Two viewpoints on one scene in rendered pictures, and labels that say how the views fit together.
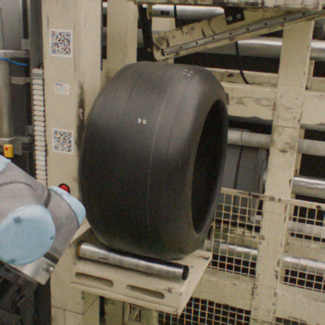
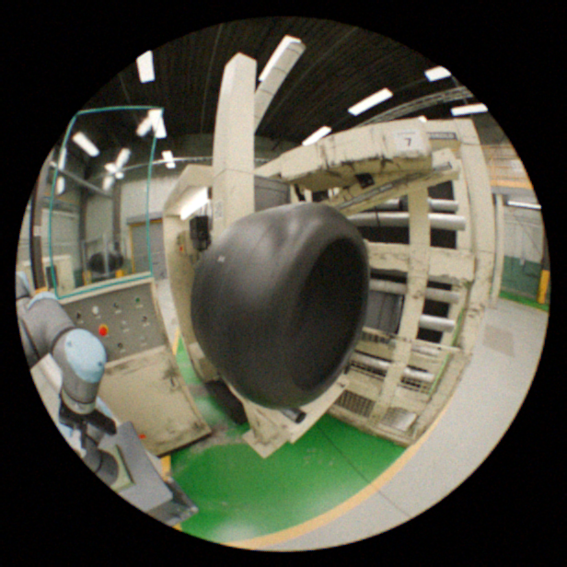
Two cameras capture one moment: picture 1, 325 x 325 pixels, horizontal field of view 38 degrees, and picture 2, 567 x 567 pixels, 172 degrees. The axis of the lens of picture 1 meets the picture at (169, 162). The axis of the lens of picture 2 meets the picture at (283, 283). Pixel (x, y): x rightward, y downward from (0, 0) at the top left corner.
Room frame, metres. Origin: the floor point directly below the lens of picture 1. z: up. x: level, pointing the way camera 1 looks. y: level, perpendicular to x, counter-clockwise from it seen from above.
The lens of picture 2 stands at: (0.89, -0.17, 1.37)
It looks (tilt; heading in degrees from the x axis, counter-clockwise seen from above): 14 degrees down; 26
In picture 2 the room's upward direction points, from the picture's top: 2 degrees counter-clockwise
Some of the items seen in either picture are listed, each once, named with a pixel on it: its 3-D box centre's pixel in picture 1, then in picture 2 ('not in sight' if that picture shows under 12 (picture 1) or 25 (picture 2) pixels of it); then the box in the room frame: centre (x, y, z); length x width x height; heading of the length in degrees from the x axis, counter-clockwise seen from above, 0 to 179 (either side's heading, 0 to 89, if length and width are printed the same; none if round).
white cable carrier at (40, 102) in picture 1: (45, 144); not in sight; (1.43, 0.40, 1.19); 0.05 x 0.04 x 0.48; 161
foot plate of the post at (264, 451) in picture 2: not in sight; (265, 436); (1.43, 0.31, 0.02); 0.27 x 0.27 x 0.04; 71
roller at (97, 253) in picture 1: (131, 260); (262, 390); (1.23, 0.10, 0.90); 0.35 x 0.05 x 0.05; 71
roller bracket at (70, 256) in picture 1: (98, 230); not in sight; (1.42, 0.23, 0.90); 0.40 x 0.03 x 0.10; 161
